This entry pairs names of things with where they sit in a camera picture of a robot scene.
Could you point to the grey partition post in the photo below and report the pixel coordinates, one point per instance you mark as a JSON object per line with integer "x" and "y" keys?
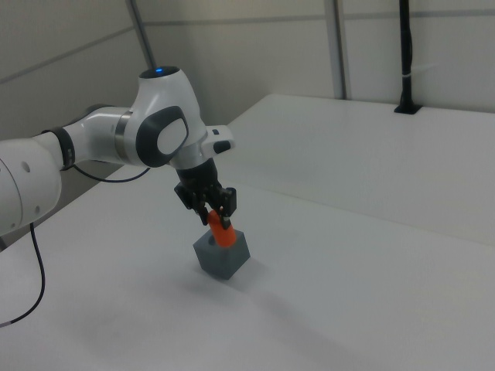
{"x": 340, "y": 50}
{"x": 143, "y": 35}

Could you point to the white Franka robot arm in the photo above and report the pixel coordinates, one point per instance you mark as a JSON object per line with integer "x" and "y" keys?
{"x": 162, "y": 135}

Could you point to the grey block with round hole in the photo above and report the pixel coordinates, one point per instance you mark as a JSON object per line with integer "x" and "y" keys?
{"x": 226, "y": 263}

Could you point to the orange cylinder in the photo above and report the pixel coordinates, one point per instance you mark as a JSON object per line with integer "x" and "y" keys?
{"x": 222, "y": 233}

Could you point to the black clamped pole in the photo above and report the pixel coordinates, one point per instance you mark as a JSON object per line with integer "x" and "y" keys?
{"x": 406, "y": 58}

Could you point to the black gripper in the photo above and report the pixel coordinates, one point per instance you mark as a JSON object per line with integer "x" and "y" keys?
{"x": 197, "y": 181}

